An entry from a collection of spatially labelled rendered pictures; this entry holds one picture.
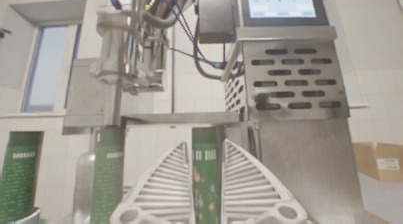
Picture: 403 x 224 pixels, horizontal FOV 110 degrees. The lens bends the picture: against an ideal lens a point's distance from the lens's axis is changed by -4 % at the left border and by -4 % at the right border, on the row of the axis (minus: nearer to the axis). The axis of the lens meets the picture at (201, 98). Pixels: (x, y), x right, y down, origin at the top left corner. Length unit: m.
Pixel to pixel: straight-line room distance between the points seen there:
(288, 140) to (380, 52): 2.72
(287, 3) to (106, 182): 0.38
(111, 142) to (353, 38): 2.76
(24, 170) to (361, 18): 3.12
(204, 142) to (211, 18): 0.24
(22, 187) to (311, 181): 0.37
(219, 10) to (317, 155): 0.30
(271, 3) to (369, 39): 2.63
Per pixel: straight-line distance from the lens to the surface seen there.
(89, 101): 0.35
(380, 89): 2.71
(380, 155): 1.78
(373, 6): 3.29
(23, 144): 0.27
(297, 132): 0.28
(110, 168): 0.20
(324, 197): 0.31
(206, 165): 0.17
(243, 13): 0.31
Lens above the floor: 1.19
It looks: 11 degrees up
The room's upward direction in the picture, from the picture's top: 2 degrees counter-clockwise
